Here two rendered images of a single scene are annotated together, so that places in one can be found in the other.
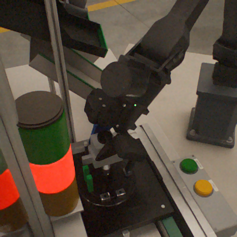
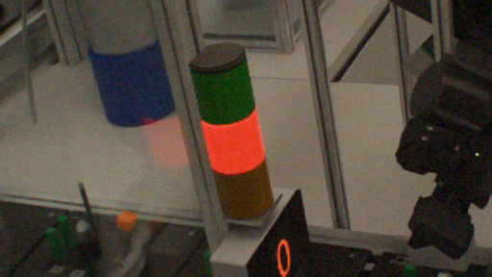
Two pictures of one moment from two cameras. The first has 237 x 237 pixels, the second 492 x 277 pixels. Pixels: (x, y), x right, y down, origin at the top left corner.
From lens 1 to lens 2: 60 cm
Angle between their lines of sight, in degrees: 42
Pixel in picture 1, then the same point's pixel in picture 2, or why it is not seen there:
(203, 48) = not seen: outside the picture
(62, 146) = (229, 107)
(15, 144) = (187, 88)
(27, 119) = (198, 62)
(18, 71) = not seen: hidden behind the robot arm
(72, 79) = not seen: hidden behind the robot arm
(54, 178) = (220, 149)
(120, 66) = (437, 70)
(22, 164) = (194, 117)
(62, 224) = (237, 237)
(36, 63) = (415, 62)
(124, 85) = (429, 100)
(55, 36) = (441, 18)
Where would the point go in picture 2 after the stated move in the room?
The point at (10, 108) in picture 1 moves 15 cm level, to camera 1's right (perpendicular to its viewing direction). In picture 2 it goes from (184, 43) to (317, 82)
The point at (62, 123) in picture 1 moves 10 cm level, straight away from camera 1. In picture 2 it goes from (230, 78) to (286, 26)
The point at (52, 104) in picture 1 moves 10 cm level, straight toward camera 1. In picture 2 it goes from (230, 57) to (166, 115)
